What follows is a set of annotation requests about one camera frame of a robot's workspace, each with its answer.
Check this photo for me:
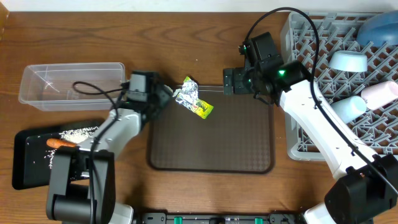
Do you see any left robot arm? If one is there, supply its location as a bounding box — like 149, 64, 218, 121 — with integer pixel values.
46, 71, 173, 224

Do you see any pile of white rice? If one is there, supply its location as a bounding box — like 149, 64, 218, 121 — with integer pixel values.
45, 126, 98, 169

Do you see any light blue cup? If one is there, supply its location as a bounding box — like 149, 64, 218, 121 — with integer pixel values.
331, 96, 367, 124

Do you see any clear plastic bin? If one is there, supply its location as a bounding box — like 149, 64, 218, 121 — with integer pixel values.
18, 62, 126, 112

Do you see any dark blue bowl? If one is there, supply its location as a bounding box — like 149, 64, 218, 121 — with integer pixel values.
356, 11, 397, 47

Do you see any yellow green snack wrapper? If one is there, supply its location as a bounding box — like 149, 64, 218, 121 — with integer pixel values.
183, 76, 215, 120

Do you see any pink cup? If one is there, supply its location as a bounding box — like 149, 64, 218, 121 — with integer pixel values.
361, 81, 397, 110

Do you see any grey dishwasher rack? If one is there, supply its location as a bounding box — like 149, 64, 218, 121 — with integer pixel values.
280, 12, 397, 156

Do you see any orange carrot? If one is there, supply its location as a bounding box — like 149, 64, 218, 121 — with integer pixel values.
46, 138, 76, 149

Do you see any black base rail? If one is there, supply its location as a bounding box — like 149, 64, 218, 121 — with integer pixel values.
132, 212, 306, 224

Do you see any black tray bin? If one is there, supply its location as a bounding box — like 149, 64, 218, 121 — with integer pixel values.
12, 118, 104, 190

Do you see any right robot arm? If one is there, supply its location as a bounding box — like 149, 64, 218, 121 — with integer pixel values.
223, 45, 397, 223

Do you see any brown serving tray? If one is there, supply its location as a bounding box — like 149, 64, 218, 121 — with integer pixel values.
147, 86, 275, 174

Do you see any light blue bowl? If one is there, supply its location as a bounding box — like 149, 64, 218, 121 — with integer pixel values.
329, 50, 368, 72

